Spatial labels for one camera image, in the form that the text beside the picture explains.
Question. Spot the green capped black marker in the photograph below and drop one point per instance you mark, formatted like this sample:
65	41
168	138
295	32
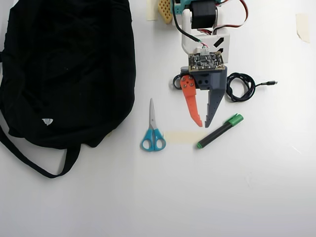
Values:
217	132

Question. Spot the blue-grey gripper body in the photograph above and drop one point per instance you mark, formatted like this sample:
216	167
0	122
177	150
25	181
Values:
212	81

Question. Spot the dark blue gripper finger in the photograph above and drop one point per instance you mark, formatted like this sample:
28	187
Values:
213	103

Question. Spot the yellow perforated block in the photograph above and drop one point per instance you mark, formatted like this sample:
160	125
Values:
165	11

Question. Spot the white teal grey robot arm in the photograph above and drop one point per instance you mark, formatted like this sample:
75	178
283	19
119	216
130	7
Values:
202	12

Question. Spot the black fabric bag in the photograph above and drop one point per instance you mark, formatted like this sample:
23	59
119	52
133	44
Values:
61	74

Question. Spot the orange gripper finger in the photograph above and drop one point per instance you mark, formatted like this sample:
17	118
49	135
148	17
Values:
190	96

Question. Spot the small masking tape scrap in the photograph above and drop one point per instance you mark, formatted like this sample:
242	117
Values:
109	134

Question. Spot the narrow masking tape strip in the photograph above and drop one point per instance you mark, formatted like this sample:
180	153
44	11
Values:
151	12

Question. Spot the long masking tape strip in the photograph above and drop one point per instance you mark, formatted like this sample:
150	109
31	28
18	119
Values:
182	137

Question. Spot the bare camera circuit board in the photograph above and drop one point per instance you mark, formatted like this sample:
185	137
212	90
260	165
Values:
206	61

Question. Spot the torn masking tape piece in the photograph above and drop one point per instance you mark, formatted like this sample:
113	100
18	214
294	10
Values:
303	27

